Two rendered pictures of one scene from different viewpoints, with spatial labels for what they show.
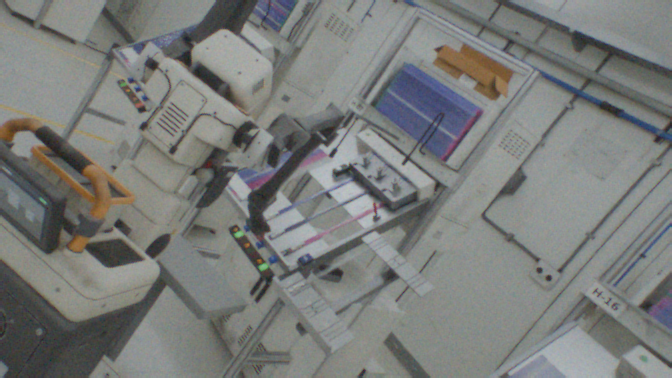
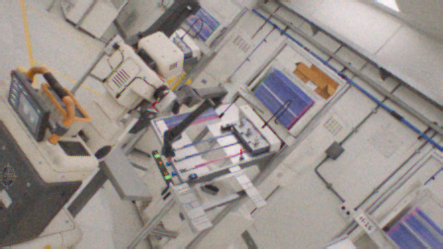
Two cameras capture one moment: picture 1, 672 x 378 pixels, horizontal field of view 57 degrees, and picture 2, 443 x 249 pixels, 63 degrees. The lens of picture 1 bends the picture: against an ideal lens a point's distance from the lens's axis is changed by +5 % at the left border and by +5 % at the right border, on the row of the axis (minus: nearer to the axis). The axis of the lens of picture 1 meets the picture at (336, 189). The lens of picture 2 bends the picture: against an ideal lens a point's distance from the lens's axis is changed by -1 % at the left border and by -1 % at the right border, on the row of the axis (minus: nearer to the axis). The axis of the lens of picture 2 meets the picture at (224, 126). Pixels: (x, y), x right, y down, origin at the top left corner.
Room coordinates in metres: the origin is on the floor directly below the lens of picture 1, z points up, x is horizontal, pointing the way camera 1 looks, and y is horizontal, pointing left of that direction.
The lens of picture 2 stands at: (-0.05, -0.16, 1.60)
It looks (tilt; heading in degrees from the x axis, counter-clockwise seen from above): 11 degrees down; 4
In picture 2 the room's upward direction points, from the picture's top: 42 degrees clockwise
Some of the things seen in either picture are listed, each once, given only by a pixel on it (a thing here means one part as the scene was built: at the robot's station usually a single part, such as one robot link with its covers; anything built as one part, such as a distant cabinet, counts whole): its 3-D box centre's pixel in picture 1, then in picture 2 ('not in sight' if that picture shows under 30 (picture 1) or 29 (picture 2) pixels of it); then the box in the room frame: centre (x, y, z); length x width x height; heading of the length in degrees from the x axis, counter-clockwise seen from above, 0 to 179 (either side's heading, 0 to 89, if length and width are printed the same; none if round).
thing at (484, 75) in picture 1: (481, 72); (319, 81); (3.06, -0.26, 1.82); 0.68 x 0.30 x 0.20; 50
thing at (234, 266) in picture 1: (296, 306); (189, 207); (2.90, -0.18, 0.31); 0.70 x 0.65 x 0.62; 50
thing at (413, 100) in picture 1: (429, 112); (284, 99); (2.76, -0.15, 1.52); 0.51 x 0.13 x 0.27; 50
